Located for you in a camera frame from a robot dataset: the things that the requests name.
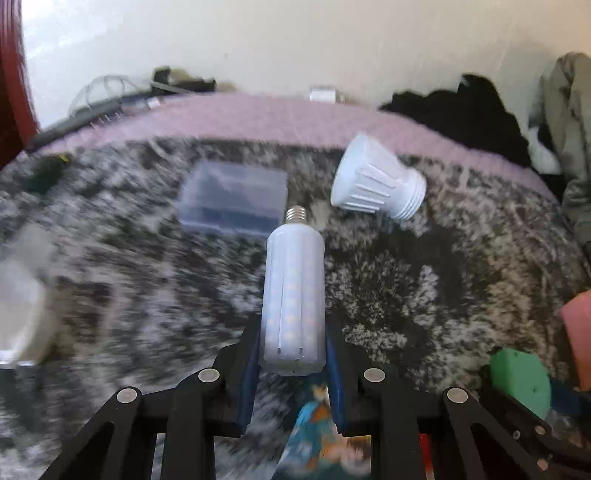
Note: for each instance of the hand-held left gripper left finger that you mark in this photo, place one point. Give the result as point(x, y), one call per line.
point(246, 378)

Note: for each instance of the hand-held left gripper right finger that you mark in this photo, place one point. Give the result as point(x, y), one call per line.
point(336, 383)

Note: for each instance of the white corn LED bulb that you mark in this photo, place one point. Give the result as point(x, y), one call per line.
point(291, 286)

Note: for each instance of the person's right hand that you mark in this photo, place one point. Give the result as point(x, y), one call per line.
point(578, 332)

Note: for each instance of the colourful printed card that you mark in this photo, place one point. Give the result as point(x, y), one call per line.
point(323, 438)

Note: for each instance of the grey patterned blanket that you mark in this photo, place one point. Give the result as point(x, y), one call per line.
point(138, 277)

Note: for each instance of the clear plastic box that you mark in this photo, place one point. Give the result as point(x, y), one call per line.
point(233, 201)

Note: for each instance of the white ribbed lamp housing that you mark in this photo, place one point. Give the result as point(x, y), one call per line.
point(375, 177)

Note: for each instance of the blurred white object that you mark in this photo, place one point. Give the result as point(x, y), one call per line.
point(23, 309)

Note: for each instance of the grey-green jacket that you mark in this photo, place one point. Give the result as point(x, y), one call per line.
point(568, 138)

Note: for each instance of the pink knitted blanket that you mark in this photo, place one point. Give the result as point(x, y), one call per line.
point(277, 117)

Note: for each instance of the black clothing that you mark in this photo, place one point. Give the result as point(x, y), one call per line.
point(461, 115)

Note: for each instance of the small dark green object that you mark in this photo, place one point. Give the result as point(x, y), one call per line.
point(46, 173)

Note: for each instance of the small white plug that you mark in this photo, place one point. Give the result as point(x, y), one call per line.
point(322, 93)

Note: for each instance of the dark red curtain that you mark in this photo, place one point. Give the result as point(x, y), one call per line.
point(14, 83)

